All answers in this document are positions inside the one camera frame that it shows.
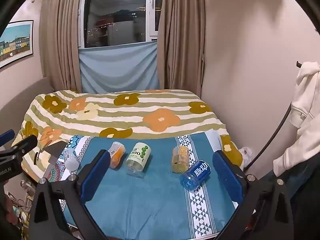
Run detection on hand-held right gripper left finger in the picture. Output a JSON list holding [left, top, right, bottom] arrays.
[[29, 149, 112, 240]]

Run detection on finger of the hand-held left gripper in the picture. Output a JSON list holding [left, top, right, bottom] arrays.
[[0, 129, 16, 146], [11, 134, 38, 156]]

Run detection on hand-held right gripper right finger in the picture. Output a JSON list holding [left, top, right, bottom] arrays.
[[212, 149, 294, 240]]

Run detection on person's left hand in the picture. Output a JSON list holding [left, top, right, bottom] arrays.
[[0, 196, 20, 227]]

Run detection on orange drink bottle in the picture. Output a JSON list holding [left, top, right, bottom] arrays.
[[108, 141, 125, 170]]

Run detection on white plastic bag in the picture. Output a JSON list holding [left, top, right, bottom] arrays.
[[237, 147, 253, 167]]

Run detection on clear white-cap bottle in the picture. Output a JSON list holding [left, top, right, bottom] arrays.
[[61, 148, 79, 171]]

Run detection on blue label bottle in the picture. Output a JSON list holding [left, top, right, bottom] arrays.
[[179, 160, 212, 189]]

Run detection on mandala patterned cloth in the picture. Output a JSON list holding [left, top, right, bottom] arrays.
[[45, 164, 67, 183]]

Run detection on green white label bottle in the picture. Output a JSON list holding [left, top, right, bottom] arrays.
[[126, 142, 152, 179]]

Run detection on teal patterned cloth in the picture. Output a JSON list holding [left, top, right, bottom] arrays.
[[46, 132, 241, 239]]

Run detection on floral striped blanket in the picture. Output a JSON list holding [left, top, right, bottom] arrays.
[[11, 89, 244, 181]]

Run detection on white hoodie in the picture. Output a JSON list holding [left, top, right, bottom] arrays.
[[272, 61, 320, 178]]

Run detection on light blue hanging cloth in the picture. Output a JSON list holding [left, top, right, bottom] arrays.
[[78, 41, 161, 93]]

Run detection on beige curtain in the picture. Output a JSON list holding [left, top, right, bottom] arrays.
[[39, 0, 87, 93], [157, 0, 207, 96]]

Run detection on white framed window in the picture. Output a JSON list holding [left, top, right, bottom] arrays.
[[78, 0, 166, 49]]

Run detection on black curved cable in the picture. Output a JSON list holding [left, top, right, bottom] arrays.
[[243, 100, 293, 171]]

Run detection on framed wall poster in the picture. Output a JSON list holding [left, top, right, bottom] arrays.
[[0, 20, 34, 69]]

